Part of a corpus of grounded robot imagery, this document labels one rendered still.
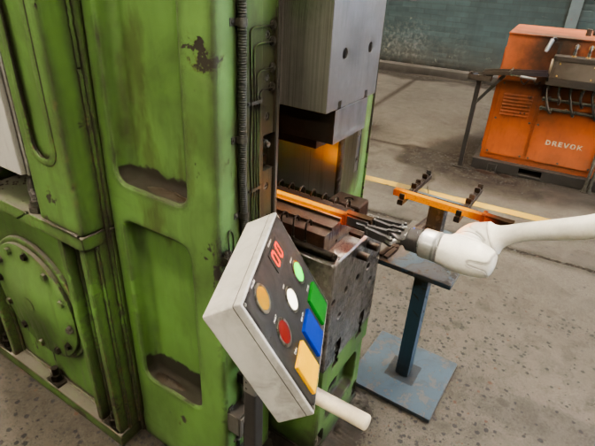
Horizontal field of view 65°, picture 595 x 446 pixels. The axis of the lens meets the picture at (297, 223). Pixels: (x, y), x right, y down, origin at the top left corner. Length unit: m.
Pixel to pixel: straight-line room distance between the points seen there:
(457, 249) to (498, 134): 3.63
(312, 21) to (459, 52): 7.84
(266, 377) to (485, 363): 1.83
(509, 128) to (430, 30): 4.44
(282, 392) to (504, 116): 4.23
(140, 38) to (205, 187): 0.40
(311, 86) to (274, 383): 0.72
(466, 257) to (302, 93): 0.62
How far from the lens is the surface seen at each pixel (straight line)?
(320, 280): 1.46
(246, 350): 0.86
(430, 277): 1.81
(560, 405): 2.58
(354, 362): 2.05
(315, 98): 1.23
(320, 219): 1.49
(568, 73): 4.65
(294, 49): 1.25
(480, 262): 1.36
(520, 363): 2.69
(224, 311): 0.81
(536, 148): 4.95
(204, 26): 1.07
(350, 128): 1.37
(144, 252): 1.59
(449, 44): 9.01
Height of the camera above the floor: 1.70
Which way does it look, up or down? 29 degrees down
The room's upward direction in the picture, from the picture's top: 3 degrees clockwise
